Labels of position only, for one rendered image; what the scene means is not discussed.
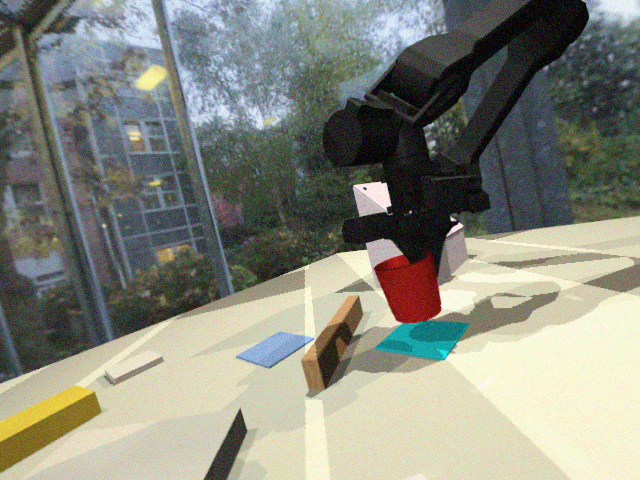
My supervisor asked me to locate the dark red cup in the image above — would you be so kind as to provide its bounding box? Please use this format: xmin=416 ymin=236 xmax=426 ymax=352
xmin=374 ymin=251 xmax=441 ymax=323

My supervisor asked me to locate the yellow rectangular bar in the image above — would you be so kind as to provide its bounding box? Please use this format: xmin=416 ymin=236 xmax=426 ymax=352
xmin=0 ymin=385 xmax=101 ymax=472

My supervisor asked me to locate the white flat bar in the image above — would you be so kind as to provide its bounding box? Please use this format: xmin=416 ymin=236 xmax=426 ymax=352
xmin=105 ymin=351 xmax=163 ymax=384

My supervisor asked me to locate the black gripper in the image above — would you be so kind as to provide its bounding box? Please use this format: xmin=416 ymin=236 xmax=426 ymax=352
xmin=342 ymin=153 xmax=491 ymax=279

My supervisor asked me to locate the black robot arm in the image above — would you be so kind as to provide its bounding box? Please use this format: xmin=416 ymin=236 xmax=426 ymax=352
xmin=323 ymin=0 xmax=589 ymax=211

